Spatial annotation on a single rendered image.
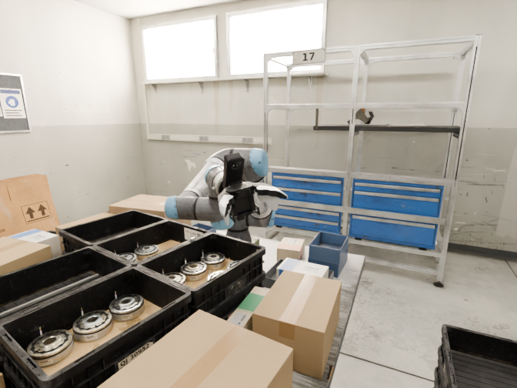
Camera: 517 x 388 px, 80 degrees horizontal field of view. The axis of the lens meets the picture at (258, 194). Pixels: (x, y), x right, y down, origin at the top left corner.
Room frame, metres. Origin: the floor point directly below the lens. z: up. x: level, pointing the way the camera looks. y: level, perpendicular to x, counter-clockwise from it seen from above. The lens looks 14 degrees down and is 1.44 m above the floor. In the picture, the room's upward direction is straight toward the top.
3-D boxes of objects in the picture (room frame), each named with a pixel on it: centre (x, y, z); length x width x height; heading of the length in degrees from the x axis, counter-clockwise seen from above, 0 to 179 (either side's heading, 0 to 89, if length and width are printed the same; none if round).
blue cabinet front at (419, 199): (2.62, -1.19, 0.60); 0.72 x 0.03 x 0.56; 65
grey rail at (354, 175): (2.81, -0.84, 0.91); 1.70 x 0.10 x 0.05; 65
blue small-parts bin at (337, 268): (1.44, -0.35, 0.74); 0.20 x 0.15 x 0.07; 152
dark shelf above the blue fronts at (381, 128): (2.89, -1.15, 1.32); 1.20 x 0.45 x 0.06; 65
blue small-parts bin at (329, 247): (1.44, -0.35, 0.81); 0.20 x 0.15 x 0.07; 154
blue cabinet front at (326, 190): (2.95, -0.46, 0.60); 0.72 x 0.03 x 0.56; 65
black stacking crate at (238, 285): (1.08, 0.20, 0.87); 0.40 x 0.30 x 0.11; 145
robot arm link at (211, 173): (0.92, 0.12, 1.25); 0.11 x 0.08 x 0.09; 23
